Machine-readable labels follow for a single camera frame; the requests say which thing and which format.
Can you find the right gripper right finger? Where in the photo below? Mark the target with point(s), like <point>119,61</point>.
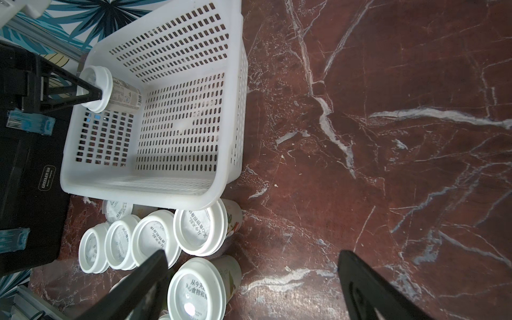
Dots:
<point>368,295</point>

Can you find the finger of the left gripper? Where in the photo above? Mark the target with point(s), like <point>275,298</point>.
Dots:
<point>52,88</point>

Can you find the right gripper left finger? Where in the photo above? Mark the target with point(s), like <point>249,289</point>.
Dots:
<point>140,296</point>

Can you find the yogurt cup white lid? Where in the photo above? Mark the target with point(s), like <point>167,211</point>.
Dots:
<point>117,95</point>

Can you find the yogurt cup green label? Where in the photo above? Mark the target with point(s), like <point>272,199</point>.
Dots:
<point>155,232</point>

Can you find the white perforated plastic basket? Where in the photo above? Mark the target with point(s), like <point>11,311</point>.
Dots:
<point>185,144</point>

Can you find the black plastic toolbox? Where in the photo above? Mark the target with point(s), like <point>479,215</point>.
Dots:
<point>33,205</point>

